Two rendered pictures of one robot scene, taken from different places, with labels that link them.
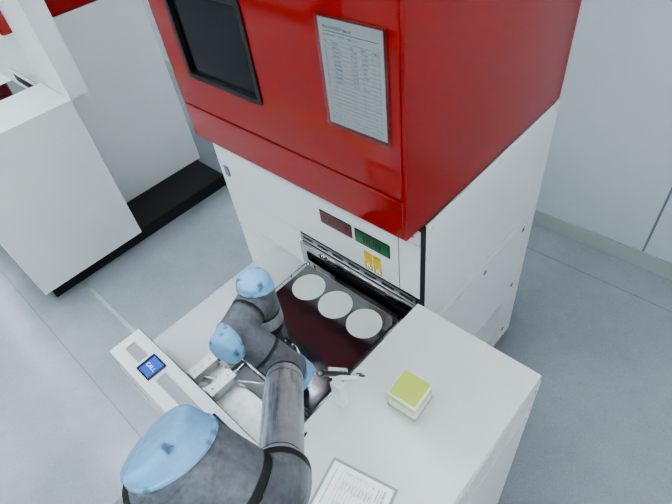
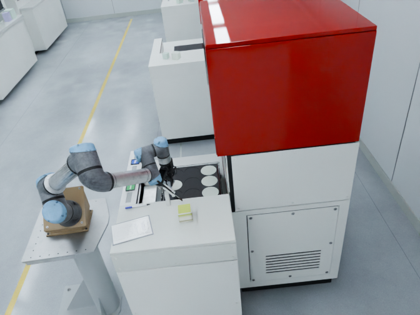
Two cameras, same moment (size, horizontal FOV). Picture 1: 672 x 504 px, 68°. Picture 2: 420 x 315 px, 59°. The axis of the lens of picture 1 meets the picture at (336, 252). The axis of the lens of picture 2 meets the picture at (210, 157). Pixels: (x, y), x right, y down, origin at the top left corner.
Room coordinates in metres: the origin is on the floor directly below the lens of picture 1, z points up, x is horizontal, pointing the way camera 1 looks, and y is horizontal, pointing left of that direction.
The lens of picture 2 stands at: (-0.43, -1.19, 2.36)
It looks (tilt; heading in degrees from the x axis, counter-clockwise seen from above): 36 degrees down; 42
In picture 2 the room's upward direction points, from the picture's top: 7 degrees counter-clockwise
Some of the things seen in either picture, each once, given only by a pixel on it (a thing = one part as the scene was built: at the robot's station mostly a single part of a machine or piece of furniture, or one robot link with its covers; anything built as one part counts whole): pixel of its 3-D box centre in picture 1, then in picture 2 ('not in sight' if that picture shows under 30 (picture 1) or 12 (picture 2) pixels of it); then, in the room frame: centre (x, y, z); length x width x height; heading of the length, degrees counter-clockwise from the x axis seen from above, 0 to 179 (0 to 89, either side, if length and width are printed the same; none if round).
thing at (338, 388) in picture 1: (343, 382); (169, 194); (0.57, 0.03, 1.03); 0.06 x 0.04 x 0.13; 131
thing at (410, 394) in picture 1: (410, 395); (185, 213); (0.53, -0.11, 1.00); 0.07 x 0.07 x 0.07; 45
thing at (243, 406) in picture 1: (243, 407); (150, 193); (0.64, 0.30, 0.87); 0.36 x 0.08 x 0.03; 41
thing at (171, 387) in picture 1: (190, 411); (135, 183); (0.64, 0.42, 0.89); 0.55 x 0.09 x 0.14; 41
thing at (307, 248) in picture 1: (354, 281); (225, 177); (0.98, -0.04, 0.89); 0.44 x 0.02 x 0.10; 41
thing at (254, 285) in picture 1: (257, 295); (161, 147); (0.71, 0.18, 1.21); 0.09 x 0.08 x 0.11; 153
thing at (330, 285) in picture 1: (309, 329); (192, 182); (0.83, 0.11, 0.90); 0.34 x 0.34 x 0.01; 41
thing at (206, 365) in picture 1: (203, 367); not in sight; (0.76, 0.40, 0.89); 0.08 x 0.03 x 0.03; 131
